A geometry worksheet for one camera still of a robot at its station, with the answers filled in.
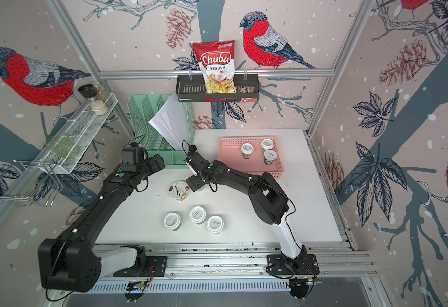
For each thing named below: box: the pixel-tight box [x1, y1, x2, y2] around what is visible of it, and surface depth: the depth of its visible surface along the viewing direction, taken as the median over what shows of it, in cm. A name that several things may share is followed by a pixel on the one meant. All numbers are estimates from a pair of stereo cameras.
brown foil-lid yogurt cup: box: [168, 180, 190, 202], surface depth 92 cm
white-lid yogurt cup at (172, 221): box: [163, 212, 182, 231], surface depth 81 cm
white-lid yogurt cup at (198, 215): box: [189, 205, 207, 225], surface depth 82 cm
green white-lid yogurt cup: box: [263, 149, 278, 166], surface depth 103 cm
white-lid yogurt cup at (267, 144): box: [260, 138, 274, 151], surface depth 108 cm
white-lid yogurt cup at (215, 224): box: [206, 215, 225, 235], surface depth 79 cm
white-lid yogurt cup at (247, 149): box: [240, 142, 255, 160], surface depth 106 cm
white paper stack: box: [148, 92, 189, 151], surface depth 99 cm
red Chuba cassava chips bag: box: [192, 40, 237, 94], surface depth 83 cm
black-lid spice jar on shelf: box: [77, 83, 109, 116], surface depth 84 cm
